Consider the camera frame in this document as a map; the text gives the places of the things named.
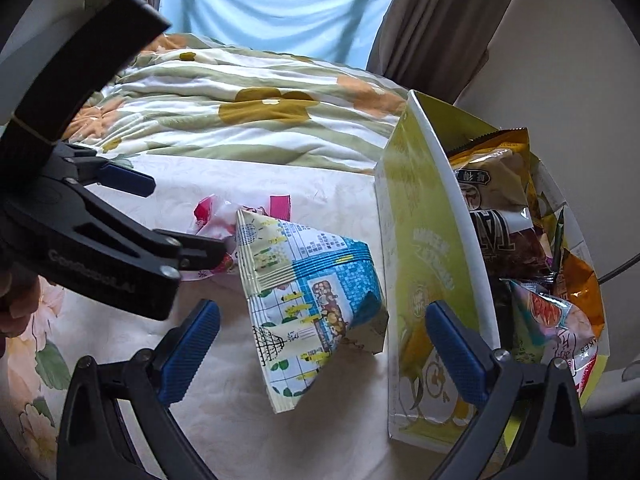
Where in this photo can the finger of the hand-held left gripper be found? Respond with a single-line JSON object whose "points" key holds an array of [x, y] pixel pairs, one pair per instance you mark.
{"points": [[195, 255], [125, 180]]}

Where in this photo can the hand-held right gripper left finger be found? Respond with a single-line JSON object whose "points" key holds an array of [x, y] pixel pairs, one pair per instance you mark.
{"points": [[192, 350]]}

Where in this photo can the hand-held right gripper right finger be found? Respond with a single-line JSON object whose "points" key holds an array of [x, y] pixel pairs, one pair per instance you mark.
{"points": [[457, 355]]}

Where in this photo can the pink candy packet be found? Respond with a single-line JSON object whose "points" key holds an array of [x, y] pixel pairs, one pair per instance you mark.
{"points": [[210, 220]]}

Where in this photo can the red white snack bag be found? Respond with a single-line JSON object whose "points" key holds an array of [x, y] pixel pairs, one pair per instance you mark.
{"points": [[550, 320]]}

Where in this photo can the yellow green cardboard box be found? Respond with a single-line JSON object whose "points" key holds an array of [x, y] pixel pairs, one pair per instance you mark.
{"points": [[415, 240]]}

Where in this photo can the white blue snack bag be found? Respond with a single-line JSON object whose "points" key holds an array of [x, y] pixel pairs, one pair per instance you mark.
{"points": [[310, 300]]}

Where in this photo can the person's left hand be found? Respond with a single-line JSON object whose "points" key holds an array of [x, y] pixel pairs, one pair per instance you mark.
{"points": [[17, 305]]}

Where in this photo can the dark brown snack bag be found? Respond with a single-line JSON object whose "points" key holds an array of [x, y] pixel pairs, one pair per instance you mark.
{"points": [[515, 255]]}

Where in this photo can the white floral bed sheet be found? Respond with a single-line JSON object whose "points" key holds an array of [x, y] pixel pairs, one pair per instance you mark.
{"points": [[300, 190]]}

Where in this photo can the floral striped blanket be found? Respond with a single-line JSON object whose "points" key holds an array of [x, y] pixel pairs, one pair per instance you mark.
{"points": [[250, 110]]}

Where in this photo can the gold snack packet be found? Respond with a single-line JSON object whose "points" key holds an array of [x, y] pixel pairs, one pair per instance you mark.
{"points": [[490, 175]]}

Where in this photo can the blue curtain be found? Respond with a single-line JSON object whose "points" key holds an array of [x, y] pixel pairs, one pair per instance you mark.
{"points": [[280, 5]]}

